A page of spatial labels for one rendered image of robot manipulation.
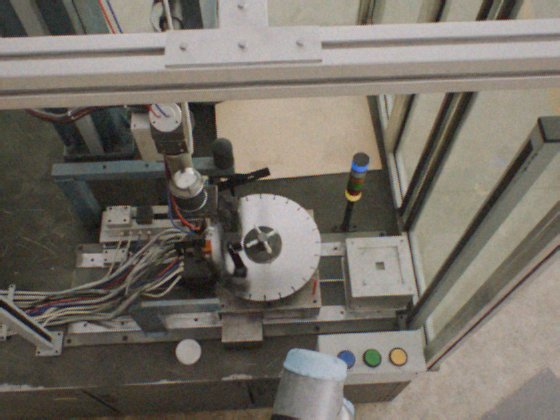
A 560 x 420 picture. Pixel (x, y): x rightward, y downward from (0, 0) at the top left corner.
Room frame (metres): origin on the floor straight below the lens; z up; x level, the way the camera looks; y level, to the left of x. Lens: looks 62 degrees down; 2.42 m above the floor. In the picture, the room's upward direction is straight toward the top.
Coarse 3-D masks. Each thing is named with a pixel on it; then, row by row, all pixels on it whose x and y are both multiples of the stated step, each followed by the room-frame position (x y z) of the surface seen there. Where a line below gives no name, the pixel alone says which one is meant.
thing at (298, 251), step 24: (264, 216) 0.75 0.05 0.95; (288, 216) 0.75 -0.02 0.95; (216, 240) 0.67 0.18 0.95; (288, 240) 0.68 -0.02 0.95; (312, 240) 0.68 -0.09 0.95; (216, 264) 0.60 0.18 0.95; (240, 264) 0.60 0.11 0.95; (264, 264) 0.60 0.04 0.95; (288, 264) 0.60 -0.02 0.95; (312, 264) 0.60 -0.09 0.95; (240, 288) 0.53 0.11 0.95; (264, 288) 0.53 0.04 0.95; (288, 288) 0.53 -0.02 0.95
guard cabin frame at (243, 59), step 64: (256, 0) 0.41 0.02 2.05; (512, 0) 0.78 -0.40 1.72; (0, 64) 0.34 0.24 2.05; (64, 64) 0.34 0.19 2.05; (128, 64) 0.34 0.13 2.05; (192, 64) 0.33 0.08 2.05; (256, 64) 0.34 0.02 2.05; (320, 64) 0.34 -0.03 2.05; (384, 64) 0.34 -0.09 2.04; (448, 64) 0.34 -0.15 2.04; (512, 64) 0.35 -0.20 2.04; (384, 128) 1.18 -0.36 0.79; (448, 128) 0.79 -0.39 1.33; (512, 256) 0.39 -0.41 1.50
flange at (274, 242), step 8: (248, 232) 0.70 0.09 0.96; (256, 232) 0.69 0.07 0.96; (248, 240) 0.67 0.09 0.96; (272, 240) 0.67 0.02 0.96; (280, 240) 0.67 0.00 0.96; (248, 248) 0.65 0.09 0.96; (256, 248) 0.64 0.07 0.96; (264, 248) 0.64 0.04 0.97; (272, 248) 0.65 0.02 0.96; (280, 248) 0.65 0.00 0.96; (248, 256) 0.62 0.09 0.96; (256, 256) 0.62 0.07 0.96; (264, 256) 0.62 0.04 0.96; (272, 256) 0.62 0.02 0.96
